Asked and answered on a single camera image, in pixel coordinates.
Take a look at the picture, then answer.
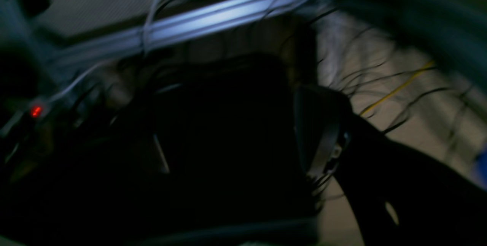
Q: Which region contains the yellow hanging cable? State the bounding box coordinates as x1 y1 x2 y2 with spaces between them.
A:
360 60 436 117

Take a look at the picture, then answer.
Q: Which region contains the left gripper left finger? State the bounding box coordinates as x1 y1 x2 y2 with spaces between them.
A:
1 133 171 245

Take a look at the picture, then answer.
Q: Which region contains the aluminium frame rail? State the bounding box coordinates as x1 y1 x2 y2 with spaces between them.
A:
47 0 309 67

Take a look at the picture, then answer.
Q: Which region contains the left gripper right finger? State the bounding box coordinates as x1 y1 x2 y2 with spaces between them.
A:
294 86 487 246

